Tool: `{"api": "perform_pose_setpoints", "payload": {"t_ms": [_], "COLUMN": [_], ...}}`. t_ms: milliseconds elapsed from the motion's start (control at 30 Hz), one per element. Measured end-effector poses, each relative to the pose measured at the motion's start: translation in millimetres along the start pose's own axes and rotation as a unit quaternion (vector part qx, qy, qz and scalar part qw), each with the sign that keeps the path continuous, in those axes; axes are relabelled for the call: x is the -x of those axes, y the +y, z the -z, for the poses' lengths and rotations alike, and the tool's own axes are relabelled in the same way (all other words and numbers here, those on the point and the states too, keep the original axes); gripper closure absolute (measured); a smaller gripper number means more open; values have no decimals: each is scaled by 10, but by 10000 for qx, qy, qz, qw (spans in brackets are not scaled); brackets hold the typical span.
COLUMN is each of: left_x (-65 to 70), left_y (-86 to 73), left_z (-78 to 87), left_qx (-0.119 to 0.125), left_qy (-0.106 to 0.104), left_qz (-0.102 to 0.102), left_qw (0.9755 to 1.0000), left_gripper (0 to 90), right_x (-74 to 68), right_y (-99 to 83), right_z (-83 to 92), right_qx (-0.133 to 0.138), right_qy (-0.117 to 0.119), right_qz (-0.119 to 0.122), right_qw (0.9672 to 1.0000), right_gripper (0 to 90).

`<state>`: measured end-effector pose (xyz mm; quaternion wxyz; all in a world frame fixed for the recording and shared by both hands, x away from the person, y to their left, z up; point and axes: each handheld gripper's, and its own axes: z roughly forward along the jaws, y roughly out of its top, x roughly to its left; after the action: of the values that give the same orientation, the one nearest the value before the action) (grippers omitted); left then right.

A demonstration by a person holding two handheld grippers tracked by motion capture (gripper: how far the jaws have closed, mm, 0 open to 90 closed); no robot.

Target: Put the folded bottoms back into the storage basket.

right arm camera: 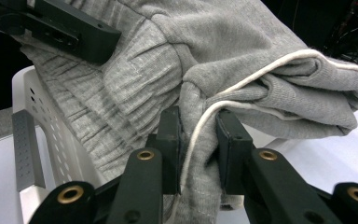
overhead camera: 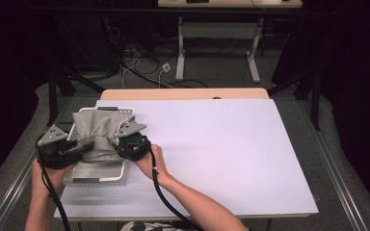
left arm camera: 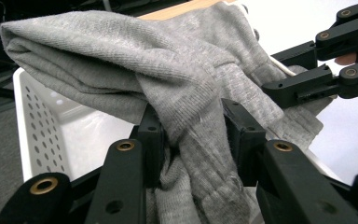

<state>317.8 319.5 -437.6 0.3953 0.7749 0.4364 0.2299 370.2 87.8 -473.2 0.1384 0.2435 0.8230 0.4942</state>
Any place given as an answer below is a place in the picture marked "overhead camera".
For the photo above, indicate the person's right hand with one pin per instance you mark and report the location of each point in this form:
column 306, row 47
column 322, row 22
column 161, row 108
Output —
column 149, row 166

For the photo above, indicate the white perforated plastic basket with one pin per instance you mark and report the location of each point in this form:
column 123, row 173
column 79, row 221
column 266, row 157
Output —
column 99, row 171

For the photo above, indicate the dark curtain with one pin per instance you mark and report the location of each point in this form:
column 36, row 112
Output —
column 363, row 112
column 3, row 112

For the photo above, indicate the white table cover board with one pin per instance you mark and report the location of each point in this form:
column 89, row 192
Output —
column 231, row 154

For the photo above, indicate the person's patterned clothing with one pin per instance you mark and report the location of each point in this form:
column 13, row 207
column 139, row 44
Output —
column 154, row 226

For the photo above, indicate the desk with white legs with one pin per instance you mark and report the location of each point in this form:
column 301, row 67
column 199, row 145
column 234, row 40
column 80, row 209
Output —
column 218, row 30

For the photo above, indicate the grey pants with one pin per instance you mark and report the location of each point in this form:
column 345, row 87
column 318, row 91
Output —
column 98, row 128

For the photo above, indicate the person's left hand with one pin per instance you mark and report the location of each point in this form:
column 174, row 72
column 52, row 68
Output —
column 53, row 178

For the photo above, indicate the black metal stand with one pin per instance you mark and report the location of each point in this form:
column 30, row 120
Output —
column 52, row 96
column 316, row 102

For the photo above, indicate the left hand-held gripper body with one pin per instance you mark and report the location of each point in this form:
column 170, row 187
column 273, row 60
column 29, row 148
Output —
column 53, row 150

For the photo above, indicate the white power adapter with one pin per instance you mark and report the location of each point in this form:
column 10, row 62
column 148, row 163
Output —
column 166, row 67

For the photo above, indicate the wooden table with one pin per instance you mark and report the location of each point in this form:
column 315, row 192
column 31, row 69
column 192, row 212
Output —
column 183, row 94

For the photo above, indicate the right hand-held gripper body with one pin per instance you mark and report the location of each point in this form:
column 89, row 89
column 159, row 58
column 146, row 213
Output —
column 131, row 144

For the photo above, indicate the metal floor rail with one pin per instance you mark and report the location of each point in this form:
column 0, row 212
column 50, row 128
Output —
column 13, row 189
column 330, row 166

